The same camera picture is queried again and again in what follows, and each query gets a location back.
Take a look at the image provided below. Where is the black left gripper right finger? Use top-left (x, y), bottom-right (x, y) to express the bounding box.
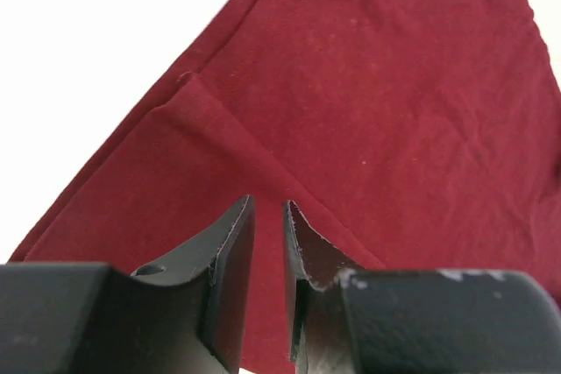
top-left (283, 201), bottom-right (560, 373)

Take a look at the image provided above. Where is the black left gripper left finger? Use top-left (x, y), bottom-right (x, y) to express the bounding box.
top-left (1, 195), bottom-right (255, 373)

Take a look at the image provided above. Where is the dark red t-shirt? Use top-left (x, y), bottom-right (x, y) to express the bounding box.
top-left (11, 0), bottom-right (560, 373)

